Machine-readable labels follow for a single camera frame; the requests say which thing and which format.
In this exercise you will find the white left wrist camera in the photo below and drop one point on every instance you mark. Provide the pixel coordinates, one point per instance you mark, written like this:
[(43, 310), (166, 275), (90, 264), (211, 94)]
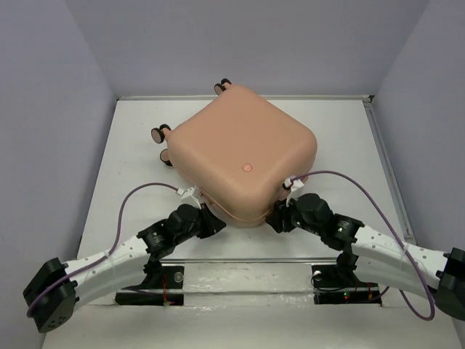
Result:
[(188, 196)]

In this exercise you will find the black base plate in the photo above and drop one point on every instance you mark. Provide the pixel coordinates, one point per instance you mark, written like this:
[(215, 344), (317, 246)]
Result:
[(334, 286), (165, 291)]

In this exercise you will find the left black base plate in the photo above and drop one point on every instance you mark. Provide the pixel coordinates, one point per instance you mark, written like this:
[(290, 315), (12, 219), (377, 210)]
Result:
[(165, 291)]

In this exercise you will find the pink hard-shell suitcase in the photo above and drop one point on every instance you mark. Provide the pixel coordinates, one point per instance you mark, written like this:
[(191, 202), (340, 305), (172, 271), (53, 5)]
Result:
[(239, 151)]

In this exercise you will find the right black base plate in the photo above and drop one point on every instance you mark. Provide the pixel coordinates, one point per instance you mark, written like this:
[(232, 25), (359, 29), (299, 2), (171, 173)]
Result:
[(334, 286)]

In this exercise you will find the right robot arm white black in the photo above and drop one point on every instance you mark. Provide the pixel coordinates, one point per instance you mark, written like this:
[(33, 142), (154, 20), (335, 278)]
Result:
[(373, 257)]

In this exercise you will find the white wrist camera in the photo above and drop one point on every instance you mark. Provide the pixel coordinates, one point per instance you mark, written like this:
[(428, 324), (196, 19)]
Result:
[(188, 196), (294, 188)]

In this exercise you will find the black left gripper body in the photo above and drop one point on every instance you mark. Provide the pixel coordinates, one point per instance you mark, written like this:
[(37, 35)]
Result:
[(192, 230)]

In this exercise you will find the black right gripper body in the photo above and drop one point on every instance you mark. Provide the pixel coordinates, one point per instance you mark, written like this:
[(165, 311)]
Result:
[(298, 220)]

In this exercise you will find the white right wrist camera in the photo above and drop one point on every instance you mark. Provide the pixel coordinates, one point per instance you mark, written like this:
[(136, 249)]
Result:
[(294, 188)]

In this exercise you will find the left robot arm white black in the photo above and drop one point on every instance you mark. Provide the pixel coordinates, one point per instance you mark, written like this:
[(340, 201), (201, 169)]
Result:
[(59, 288)]

